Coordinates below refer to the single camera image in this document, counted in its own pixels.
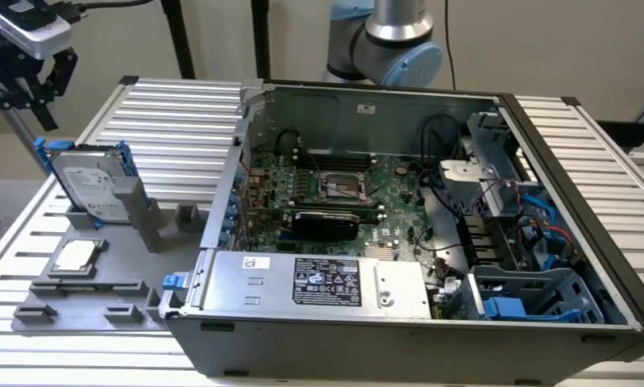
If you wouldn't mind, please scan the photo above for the black RAM slot bank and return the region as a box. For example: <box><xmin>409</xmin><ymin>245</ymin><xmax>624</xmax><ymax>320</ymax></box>
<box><xmin>286</xmin><ymin>198</ymin><xmax>384</xmax><ymax>212</ymax></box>
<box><xmin>304</xmin><ymin>154</ymin><xmax>375</xmax><ymax>170</ymax></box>

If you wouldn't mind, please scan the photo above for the black flat plate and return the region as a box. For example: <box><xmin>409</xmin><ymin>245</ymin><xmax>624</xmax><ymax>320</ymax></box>
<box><xmin>593</xmin><ymin>119</ymin><xmax>644</xmax><ymax>155</ymax></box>

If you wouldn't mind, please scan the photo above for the red data wire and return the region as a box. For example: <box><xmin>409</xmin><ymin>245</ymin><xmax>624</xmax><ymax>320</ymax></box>
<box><xmin>536</xmin><ymin>223</ymin><xmax>576</xmax><ymax>261</ymax></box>

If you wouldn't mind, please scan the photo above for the blue disk carrier handle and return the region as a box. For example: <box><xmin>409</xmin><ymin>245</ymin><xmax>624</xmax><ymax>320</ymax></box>
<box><xmin>481</xmin><ymin>296</ymin><xmax>531</xmax><ymax>322</ymax></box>

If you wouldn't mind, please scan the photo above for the green motherboard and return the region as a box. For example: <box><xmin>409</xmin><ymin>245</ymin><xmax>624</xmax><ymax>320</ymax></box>
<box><xmin>240</xmin><ymin>151</ymin><xmax>463</xmax><ymax>268</ymax></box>

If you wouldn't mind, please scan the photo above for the hard disk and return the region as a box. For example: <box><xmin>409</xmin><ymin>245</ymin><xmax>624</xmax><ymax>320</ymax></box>
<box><xmin>33</xmin><ymin>139</ymin><xmax>158</xmax><ymax>225</ymax></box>

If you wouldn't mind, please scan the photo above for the grey disk bay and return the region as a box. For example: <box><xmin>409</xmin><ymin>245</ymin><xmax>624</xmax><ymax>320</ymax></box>
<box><xmin>464</xmin><ymin>264</ymin><xmax>608</xmax><ymax>326</ymax></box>

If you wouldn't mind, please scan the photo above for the silver chipset heatsink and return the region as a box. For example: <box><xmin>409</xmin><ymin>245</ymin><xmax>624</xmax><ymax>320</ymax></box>
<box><xmin>363</xmin><ymin>246</ymin><xmax>399</xmax><ymax>260</ymax></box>

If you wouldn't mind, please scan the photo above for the black graphics card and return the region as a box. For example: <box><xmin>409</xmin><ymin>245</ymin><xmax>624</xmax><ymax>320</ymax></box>
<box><xmin>282</xmin><ymin>207</ymin><xmax>364</xmax><ymax>243</ymax></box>

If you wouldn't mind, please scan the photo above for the CPU socket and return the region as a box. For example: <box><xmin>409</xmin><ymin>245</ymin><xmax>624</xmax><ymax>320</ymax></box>
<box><xmin>313</xmin><ymin>169</ymin><xmax>380</xmax><ymax>202</ymax></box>

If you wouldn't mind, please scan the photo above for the metal drive cage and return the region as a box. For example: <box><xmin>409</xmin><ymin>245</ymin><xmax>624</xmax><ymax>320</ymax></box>
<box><xmin>437</xmin><ymin>110</ymin><xmax>544</xmax><ymax>219</ymax></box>

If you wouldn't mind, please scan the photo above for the thin red black wire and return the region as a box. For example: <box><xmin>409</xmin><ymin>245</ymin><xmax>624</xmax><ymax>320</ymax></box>
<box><xmin>480</xmin><ymin>178</ymin><xmax>523</xmax><ymax>207</ymax></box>

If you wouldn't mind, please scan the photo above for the grey parts rack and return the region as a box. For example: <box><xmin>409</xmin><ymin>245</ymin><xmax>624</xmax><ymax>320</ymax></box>
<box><xmin>9</xmin><ymin>177</ymin><xmax>216</xmax><ymax>334</ymax></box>

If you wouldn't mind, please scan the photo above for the black looped power wire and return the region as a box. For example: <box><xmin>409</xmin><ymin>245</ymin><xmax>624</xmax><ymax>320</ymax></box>
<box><xmin>419</xmin><ymin>114</ymin><xmax>464</xmax><ymax>163</ymax></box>

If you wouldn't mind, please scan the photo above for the thin black wall cable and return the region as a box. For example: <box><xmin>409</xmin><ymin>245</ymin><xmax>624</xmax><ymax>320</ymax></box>
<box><xmin>441</xmin><ymin>0</ymin><xmax>459</xmax><ymax>90</ymax></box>

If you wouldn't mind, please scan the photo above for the silver power supply unit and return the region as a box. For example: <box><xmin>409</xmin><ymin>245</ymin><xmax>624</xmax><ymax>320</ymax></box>
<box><xmin>198</xmin><ymin>250</ymin><xmax>433</xmax><ymax>321</ymax></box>

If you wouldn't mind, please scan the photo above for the blue data wire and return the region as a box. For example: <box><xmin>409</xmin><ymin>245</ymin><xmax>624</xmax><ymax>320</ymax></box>
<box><xmin>517</xmin><ymin>192</ymin><xmax>576</xmax><ymax>280</ymax></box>

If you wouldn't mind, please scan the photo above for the black open PC case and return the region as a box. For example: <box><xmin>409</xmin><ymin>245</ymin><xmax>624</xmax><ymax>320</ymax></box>
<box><xmin>158</xmin><ymin>78</ymin><xmax>644</xmax><ymax>379</ymax></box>

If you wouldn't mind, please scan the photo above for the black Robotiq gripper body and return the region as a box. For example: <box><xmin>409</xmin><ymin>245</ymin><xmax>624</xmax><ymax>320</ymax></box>
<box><xmin>0</xmin><ymin>38</ymin><xmax>53</xmax><ymax>102</ymax></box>

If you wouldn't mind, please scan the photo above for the blue case latch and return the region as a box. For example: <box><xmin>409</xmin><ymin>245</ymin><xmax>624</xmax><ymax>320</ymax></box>
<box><xmin>161</xmin><ymin>271</ymin><xmax>189</xmax><ymax>292</ymax></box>

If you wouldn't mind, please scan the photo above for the silver metal pole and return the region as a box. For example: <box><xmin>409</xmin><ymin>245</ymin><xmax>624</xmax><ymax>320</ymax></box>
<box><xmin>0</xmin><ymin>105</ymin><xmax>52</xmax><ymax>175</ymax></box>

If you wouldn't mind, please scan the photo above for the black stand pole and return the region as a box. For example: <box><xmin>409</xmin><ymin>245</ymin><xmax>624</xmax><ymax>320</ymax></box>
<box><xmin>250</xmin><ymin>0</ymin><xmax>274</xmax><ymax>81</ymax></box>
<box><xmin>158</xmin><ymin>0</ymin><xmax>197</xmax><ymax>80</ymax></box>

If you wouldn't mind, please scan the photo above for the silver CPU chip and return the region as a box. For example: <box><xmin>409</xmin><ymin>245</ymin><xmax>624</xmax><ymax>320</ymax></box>
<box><xmin>52</xmin><ymin>240</ymin><xmax>104</xmax><ymax>270</ymax></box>

